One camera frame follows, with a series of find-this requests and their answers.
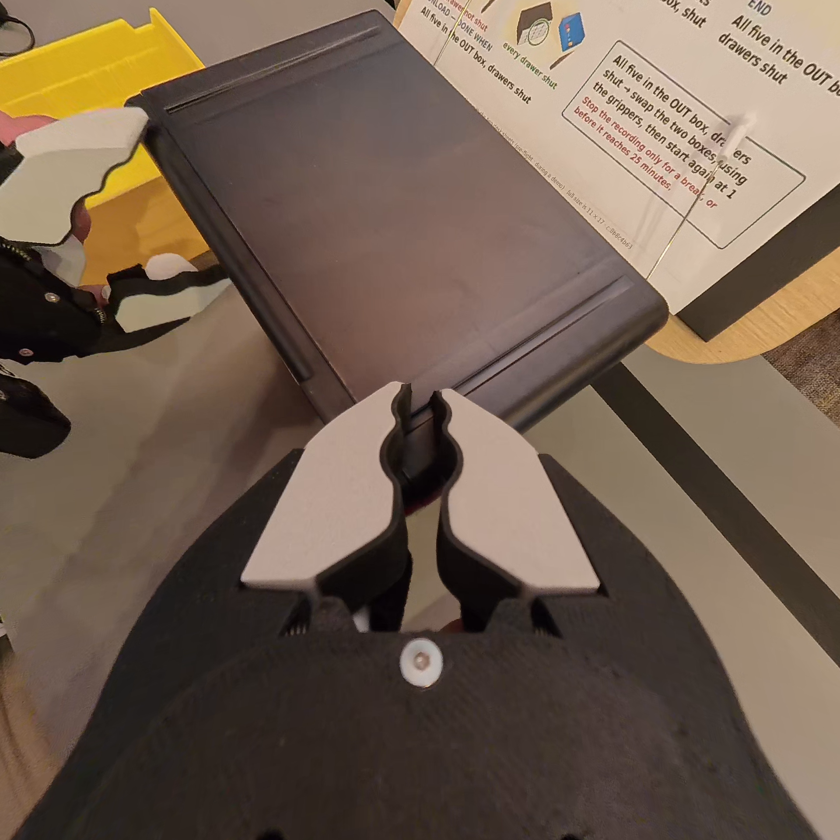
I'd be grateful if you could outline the wooden board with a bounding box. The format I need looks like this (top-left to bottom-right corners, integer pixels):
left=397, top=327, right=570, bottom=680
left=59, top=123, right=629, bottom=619
left=643, top=249, right=840, bottom=363

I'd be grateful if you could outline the black drawer cabinet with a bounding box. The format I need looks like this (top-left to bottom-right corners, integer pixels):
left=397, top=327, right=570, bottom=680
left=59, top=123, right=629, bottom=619
left=125, top=10, right=670, bottom=480

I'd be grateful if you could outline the printed instruction sheet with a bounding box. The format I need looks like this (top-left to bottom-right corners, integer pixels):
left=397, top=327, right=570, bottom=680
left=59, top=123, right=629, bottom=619
left=397, top=0, right=840, bottom=316

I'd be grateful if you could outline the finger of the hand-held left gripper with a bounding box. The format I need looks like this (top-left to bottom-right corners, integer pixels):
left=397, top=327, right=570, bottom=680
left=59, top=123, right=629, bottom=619
left=105, top=252, right=232, bottom=339
left=0, top=107, right=151, bottom=287

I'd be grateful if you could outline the yellow plastic bin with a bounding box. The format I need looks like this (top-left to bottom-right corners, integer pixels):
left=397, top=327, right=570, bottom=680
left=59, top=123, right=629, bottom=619
left=0, top=7, right=217, bottom=290

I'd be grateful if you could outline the black backing board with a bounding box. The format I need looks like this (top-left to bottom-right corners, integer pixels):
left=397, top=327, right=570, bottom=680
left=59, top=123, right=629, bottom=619
left=676, top=200, right=840, bottom=342

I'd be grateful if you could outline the black cable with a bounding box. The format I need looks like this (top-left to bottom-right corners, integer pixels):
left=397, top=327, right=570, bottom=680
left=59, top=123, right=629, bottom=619
left=0, top=12, right=35, bottom=59

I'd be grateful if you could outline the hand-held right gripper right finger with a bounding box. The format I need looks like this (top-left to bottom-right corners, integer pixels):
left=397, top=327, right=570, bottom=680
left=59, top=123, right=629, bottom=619
left=430, top=387, right=602, bottom=634

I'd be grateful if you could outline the person's left hand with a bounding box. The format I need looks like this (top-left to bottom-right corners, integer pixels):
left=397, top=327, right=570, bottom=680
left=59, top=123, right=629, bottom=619
left=0, top=110, right=52, bottom=148

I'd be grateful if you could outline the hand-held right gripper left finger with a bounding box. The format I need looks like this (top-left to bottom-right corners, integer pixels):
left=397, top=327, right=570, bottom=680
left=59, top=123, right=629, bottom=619
left=240, top=381, right=414, bottom=621

